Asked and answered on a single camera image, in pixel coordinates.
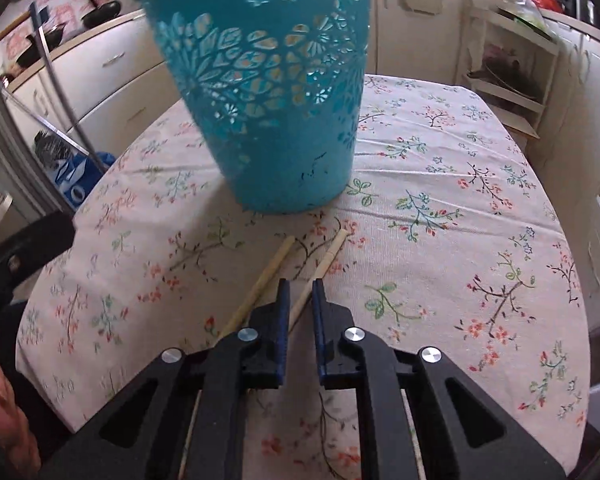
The thin metal pole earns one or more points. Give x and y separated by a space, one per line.
44 120

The white shelf rack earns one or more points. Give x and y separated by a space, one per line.
510 70

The person's left hand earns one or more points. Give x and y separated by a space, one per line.
4 410

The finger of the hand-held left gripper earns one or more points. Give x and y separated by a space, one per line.
34 245

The cream base cabinets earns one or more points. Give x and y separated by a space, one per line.
420 30

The pink wall sticker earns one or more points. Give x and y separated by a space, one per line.
54 7

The cream drawer cabinet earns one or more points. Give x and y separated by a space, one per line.
109 80

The blue plastic bag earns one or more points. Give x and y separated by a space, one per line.
74 175

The floral tablecloth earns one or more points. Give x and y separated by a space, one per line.
455 170

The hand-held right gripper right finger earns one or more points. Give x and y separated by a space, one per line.
320 332

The wooden chopstick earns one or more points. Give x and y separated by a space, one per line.
260 285
325 265

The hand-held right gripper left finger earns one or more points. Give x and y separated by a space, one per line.
282 330

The teal plastic cutout basket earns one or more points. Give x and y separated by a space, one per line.
280 110

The wooden stick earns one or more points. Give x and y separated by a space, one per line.
10 30

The black wok with lid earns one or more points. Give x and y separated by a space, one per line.
102 10

